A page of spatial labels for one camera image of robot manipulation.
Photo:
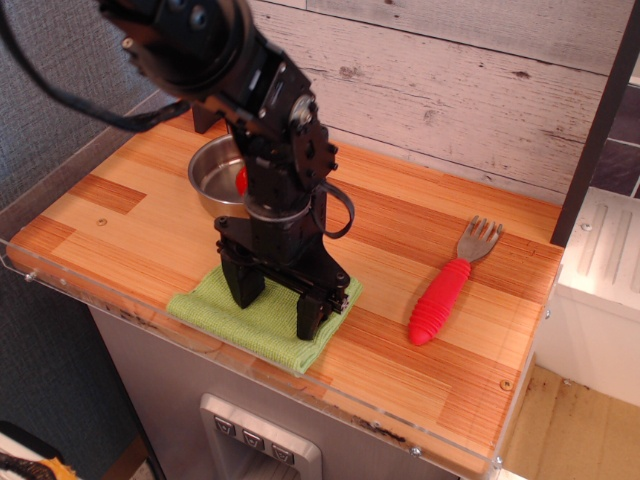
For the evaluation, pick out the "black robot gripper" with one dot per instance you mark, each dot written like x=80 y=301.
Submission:
x=290 y=253

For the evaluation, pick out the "green cloth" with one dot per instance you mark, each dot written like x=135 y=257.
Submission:
x=268 y=327

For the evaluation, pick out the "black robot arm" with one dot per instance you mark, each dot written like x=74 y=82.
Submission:
x=211 y=54

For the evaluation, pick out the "red toy strawberry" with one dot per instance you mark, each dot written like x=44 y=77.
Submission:
x=241 y=181

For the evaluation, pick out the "grey toy fridge cabinet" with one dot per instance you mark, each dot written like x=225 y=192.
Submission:
x=371 y=407

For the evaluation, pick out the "stainless steel bowl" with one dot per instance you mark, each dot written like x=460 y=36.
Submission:
x=212 y=172

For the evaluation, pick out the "silver dispenser button panel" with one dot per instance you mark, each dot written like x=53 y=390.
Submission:
x=246 y=446

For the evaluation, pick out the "yellow black object bottom-left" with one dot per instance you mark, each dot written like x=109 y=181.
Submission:
x=45 y=469

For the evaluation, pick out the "white toy sink unit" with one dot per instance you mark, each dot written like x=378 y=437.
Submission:
x=590 y=330

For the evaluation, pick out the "red-handled metal fork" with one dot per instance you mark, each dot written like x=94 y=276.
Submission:
x=435 y=305

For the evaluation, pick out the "dark left frame post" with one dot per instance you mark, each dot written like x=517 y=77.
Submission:
x=205 y=118

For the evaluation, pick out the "dark frame post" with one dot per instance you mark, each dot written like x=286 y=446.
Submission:
x=205 y=118
x=609 y=104

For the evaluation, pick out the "dark right frame post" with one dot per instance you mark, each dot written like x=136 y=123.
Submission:
x=609 y=104

